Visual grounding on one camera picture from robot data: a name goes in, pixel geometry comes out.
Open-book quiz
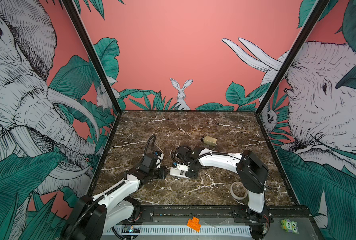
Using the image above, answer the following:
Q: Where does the small green circuit board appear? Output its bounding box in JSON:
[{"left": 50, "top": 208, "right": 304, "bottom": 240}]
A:
[{"left": 122, "top": 225, "right": 140, "bottom": 235}]

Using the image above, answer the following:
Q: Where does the white slotted cable duct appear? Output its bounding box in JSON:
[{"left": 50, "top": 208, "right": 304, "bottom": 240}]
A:
[{"left": 114, "top": 225, "right": 251, "bottom": 237}]

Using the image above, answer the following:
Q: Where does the white red remote control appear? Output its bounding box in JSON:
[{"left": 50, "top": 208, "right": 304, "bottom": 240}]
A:
[{"left": 169, "top": 167, "right": 189, "bottom": 179}]

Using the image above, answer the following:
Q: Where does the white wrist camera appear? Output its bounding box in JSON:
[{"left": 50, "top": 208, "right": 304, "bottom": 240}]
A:
[
  {"left": 155, "top": 151, "right": 163, "bottom": 169},
  {"left": 173, "top": 163, "right": 189, "bottom": 172}
]

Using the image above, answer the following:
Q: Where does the black front mounting rail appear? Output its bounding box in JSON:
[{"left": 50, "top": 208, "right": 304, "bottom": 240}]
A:
[{"left": 135, "top": 205, "right": 312, "bottom": 223}]

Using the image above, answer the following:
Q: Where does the clear tape roll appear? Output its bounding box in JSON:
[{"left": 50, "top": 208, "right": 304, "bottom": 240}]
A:
[{"left": 230, "top": 182, "right": 248, "bottom": 201}]

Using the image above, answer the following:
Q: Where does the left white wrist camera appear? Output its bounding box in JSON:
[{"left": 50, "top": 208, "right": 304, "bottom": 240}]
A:
[{"left": 155, "top": 151, "right": 163, "bottom": 169}]

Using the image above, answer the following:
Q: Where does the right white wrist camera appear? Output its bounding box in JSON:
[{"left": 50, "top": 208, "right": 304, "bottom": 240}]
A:
[{"left": 173, "top": 163, "right": 189, "bottom": 172}]

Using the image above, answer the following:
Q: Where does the green owl toy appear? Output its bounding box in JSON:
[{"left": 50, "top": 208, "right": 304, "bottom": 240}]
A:
[{"left": 281, "top": 219, "right": 299, "bottom": 234}]

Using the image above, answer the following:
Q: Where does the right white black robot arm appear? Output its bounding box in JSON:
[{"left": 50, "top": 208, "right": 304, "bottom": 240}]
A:
[{"left": 169, "top": 146, "right": 271, "bottom": 240}]

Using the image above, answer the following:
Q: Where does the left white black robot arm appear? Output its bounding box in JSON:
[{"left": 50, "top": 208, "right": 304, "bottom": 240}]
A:
[{"left": 60, "top": 135, "right": 167, "bottom": 240}]

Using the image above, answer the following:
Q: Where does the orange toy brick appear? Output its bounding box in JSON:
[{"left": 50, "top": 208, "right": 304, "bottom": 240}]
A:
[{"left": 187, "top": 217, "right": 202, "bottom": 233}]

